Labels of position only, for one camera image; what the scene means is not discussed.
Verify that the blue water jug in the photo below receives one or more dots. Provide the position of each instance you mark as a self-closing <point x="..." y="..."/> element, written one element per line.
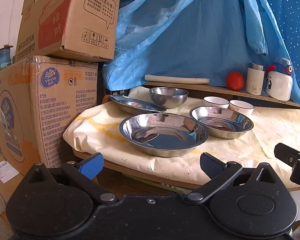
<point x="3" y="58"/>

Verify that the blue white-dotted cloth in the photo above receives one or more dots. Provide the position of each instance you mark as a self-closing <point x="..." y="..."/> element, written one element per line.
<point x="295" y="17"/>

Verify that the light blue striped garment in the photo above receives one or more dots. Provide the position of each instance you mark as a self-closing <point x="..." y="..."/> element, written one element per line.
<point x="190" y="30"/>

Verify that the shallow steel plate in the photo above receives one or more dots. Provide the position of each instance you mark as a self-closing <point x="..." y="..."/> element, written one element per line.
<point x="135" y="103"/>

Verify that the white rolling stick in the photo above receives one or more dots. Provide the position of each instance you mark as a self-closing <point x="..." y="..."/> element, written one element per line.
<point x="175" y="79"/>

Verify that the white thermos cup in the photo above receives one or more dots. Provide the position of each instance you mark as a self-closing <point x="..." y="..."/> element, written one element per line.
<point x="254" y="82"/>

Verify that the wooden shelf board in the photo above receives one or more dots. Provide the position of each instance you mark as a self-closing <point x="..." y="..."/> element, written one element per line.
<point x="215" y="90"/>

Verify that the white bowl with red rim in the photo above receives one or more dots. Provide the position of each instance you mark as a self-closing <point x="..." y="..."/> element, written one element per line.
<point x="241" y="105"/>
<point x="216" y="101"/>

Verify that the open brown cardboard box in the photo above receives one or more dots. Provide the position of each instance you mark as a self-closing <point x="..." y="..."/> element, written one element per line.
<point x="72" y="30"/>

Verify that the small labelled cardboard box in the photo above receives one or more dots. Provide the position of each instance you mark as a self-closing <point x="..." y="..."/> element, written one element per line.
<point x="2" y="187"/>

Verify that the red tomato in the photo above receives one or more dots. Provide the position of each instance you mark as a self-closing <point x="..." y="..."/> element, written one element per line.
<point x="235" y="81"/>

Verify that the wooden table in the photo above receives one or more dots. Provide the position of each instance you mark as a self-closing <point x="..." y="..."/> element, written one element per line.
<point x="130" y="166"/>

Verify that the white bottle with blue lid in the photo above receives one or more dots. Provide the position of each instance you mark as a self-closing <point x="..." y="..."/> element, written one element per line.
<point x="280" y="85"/>

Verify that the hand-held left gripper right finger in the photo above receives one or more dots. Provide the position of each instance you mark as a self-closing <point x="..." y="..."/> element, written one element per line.
<point x="211" y="166"/>

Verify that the round steel bowl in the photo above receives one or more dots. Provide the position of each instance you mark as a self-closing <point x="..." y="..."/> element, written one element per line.
<point x="168" y="100"/>

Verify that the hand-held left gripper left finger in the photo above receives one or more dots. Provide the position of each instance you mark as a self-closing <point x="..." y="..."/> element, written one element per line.
<point x="91" y="166"/>

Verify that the cardboard box with blue logo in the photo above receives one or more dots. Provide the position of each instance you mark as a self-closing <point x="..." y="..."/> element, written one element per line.
<point x="60" y="117"/>

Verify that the large deep steel plate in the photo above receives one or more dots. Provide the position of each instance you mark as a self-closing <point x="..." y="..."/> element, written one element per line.
<point x="162" y="135"/>

